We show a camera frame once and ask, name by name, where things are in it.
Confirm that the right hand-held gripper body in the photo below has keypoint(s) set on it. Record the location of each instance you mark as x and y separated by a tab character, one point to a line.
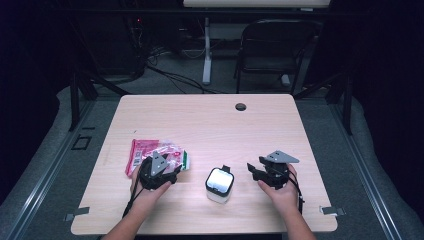
278	173

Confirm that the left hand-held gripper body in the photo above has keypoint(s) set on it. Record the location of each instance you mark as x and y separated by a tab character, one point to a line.
159	163

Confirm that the red and white plastic bag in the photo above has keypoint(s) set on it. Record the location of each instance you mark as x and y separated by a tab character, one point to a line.
141	151

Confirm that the person's right hand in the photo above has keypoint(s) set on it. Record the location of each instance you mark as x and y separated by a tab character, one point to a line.
283	200

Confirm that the person's left hand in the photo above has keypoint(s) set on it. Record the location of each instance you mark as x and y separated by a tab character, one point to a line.
143	198

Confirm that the grey tape piece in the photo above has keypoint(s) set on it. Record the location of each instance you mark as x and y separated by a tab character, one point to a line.
333	210
78	212

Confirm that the small white block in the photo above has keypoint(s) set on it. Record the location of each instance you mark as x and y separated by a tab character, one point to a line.
285	80

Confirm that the black metal stand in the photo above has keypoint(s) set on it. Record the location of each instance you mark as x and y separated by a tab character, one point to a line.
74	100
347	106

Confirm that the black folding chair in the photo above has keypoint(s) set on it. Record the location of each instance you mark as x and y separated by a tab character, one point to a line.
266	65

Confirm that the white desk leg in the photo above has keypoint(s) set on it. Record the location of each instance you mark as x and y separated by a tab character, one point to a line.
207	66

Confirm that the black equipment cabinet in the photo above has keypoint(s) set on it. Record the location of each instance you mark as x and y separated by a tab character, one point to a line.
116	50

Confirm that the aluminium floor rail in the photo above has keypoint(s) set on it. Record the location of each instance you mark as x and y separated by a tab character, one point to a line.
366	173
31	205

